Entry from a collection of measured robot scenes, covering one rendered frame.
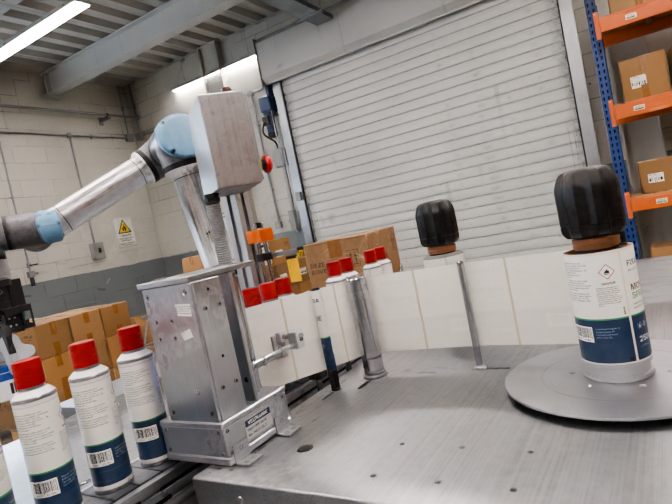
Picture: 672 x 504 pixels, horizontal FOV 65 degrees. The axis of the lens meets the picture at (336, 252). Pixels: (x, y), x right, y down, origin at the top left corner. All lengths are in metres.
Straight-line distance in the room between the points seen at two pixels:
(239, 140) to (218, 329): 0.47
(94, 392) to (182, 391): 0.11
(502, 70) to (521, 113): 0.44
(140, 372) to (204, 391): 0.12
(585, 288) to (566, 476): 0.27
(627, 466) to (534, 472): 0.09
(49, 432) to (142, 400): 0.14
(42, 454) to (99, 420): 0.08
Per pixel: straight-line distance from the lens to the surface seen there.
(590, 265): 0.77
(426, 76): 5.66
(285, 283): 1.09
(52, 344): 4.41
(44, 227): 1.32
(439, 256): 1.09
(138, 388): 0.84
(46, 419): 0.76
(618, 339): 0.79
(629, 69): 4.73
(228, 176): 1.08
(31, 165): 7.27
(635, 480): 0.61
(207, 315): 0.74
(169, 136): 1.36
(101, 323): 4.65
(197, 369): 0.75
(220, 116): 1.10
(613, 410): 0.72
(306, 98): 6.26
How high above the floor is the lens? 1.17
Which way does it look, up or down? 3 degrees down
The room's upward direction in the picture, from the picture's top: 12 degrees counter-clockwise
